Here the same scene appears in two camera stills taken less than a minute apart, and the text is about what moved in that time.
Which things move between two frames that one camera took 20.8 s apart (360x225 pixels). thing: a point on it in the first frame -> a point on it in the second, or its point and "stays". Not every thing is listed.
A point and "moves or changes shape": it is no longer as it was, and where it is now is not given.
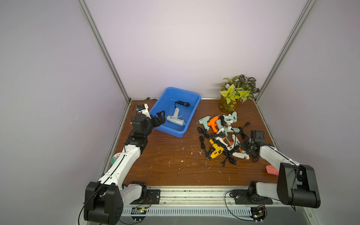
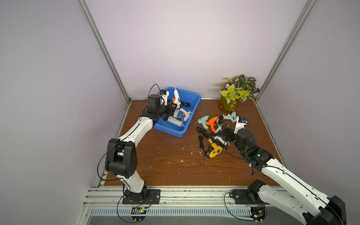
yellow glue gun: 217,150 stays
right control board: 258,213 stays
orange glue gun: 212,123 stays
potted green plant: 239,87 stays
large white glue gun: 175,119 stays
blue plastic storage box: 188,103 stays
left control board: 138,210 stays
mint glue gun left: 204,121 stays
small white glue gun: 241,155 -> 177,101
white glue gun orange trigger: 234,143 moves or changes shape
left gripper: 160,120 -> 169,110
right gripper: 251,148 -> 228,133
